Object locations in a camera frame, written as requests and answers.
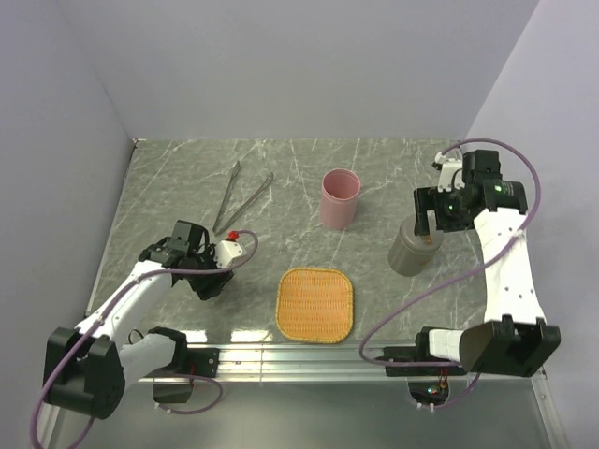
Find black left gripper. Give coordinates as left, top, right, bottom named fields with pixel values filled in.
left=186, top=243, right=234, bottom=299

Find grey container lid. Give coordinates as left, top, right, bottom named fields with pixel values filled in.
left=399, top=215, right=444, bottom=254

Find grey cylindrical container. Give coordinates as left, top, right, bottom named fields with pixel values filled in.
left=387, top=234, right=440, bottom=277

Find metal food tongs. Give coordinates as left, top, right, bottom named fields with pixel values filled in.
left=212, top=160, right=274, bottom=236

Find pink cylindrical container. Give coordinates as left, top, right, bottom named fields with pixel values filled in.
left=320, top=168, right=361, bottom=230

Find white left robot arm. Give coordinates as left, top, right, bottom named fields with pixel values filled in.
left=42, top=221, right=245, bottom=419

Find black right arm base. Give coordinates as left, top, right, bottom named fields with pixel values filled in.
left=373, top=345, right=469, bottom=403

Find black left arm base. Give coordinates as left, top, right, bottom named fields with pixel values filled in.
left=144, top=347, right=224, bottom=415

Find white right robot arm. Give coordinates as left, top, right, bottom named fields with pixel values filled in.
left=413, top=150, right=561, bottom=378

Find woven bamboo tray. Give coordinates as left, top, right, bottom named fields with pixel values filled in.
left=275, top=268, right=354, bottom=344

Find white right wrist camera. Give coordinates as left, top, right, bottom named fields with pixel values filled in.
left=432, top=150, right=464, bottom=193

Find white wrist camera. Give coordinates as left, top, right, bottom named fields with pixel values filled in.
left=213, top=231, right=246, bottom=269
left=432, top=150, right=464, bottom=193

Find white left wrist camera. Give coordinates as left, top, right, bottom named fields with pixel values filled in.
left=213, top=231, right=246, bottom=269

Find aluminium table edge rail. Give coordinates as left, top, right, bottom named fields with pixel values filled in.
left=135, top=343, right=547, bottom=383

